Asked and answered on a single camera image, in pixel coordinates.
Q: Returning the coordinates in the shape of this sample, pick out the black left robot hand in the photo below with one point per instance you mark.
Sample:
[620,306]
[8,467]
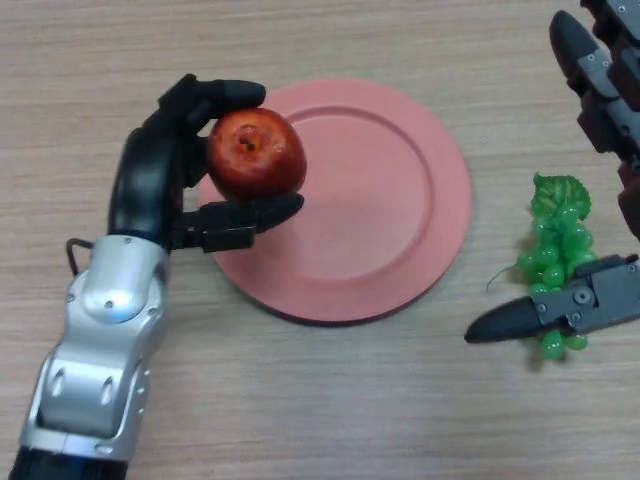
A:
[145,175]

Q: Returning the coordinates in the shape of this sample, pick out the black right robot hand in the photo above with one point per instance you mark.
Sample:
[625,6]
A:
[612,100]

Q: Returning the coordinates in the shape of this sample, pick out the red apple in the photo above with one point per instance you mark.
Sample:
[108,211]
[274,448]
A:
[257,155]

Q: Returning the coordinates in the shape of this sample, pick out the pink round plate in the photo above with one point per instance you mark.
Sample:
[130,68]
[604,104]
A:
[365,210]

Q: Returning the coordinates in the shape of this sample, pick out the green grape bunch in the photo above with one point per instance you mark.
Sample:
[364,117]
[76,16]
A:
[557,250]

